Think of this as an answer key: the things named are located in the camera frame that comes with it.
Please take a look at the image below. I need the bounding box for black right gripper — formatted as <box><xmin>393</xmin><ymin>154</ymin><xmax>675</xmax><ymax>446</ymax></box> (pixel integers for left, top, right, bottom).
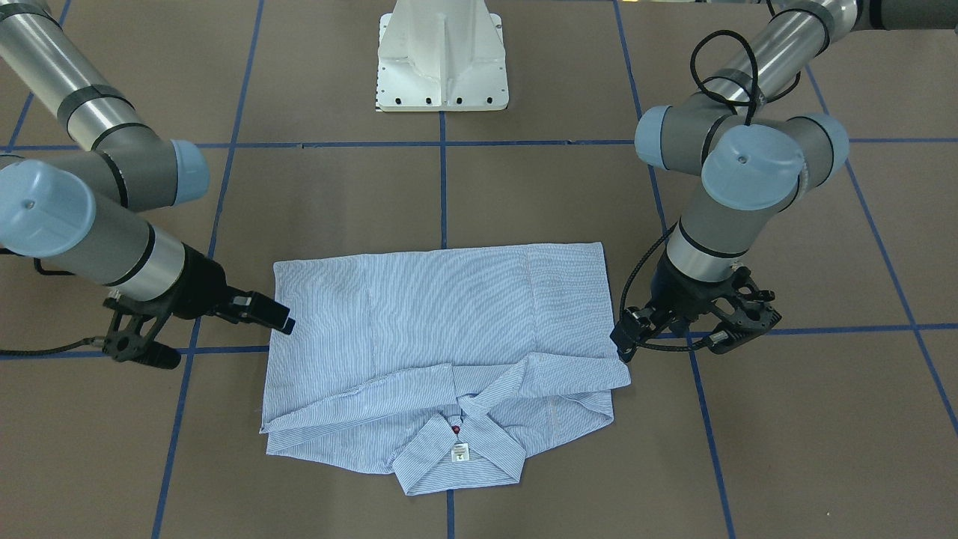
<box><xmin>150</xmin><ymin>245</ymin><xmax>296</xmax><ymax>335</ymax></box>

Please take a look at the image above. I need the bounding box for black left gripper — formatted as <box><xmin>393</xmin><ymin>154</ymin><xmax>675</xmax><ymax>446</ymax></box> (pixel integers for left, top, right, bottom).
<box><xmin>610</xmin><ymin>255</ymin><xmax>732</xmax><ymax>364</ymax></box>

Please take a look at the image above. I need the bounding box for light blue striped shirt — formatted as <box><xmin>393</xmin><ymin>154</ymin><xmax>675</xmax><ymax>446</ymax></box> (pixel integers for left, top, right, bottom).
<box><xmin>260</xmin><ymin>243</ymin><xmax>632</xmax><ymax>496</ymax></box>

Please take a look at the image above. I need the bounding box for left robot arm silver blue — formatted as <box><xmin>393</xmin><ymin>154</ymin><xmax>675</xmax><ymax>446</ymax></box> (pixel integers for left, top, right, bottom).
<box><xmin>610</xmin><ymin>1</ymin><xmax>956</xmax><ymax>362</ymax></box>

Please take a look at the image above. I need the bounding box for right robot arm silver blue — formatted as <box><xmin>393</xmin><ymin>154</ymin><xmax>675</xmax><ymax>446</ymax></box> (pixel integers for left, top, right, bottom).
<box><xmin>2</xmin><ymin>1</ymin><xmax>295</xmax><ymax>334</ymax></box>

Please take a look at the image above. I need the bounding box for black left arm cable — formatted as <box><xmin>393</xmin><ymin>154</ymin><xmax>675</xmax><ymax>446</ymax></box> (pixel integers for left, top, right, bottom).
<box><xmin>617</xmin><ymin>30</ymin><xmax>802</xmax><ymax>353</ymax></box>

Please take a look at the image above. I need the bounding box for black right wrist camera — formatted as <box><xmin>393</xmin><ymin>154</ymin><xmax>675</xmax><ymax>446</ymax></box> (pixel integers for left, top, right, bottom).
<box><xmin>100</xmin><ymin>294</ymin><xmax>181</xmax><ymax>371</ymax></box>

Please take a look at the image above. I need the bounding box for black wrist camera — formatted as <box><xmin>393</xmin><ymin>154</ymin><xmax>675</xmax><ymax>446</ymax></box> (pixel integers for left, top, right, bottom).
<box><xmin>707</xmin><ymin>266</ymin><xmax>781</xmax><ymax>355</ymax></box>
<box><xmin>100</xmin><ymin>294</ymin><xmax>181</xmax><ymax>371</ymax></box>

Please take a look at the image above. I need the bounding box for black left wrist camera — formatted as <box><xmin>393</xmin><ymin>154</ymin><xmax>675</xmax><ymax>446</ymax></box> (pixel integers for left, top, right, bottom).
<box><xmin>707</xmin><ymin>266</ymin><xmax>781</xmax><ymax>355</ymax></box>

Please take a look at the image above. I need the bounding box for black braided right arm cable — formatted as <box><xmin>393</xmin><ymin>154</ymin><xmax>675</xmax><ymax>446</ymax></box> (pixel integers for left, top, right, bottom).
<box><xmin>0</xmin><ymin>337</ymin><xmax>106</xmax><ymax>357</ymax></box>

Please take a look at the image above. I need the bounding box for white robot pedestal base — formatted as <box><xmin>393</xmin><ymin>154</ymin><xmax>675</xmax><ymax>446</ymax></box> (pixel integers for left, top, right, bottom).
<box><xmin>374</xmin><ymin>1</ymin><xmax>510</xmax><ymax>112</ymax></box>

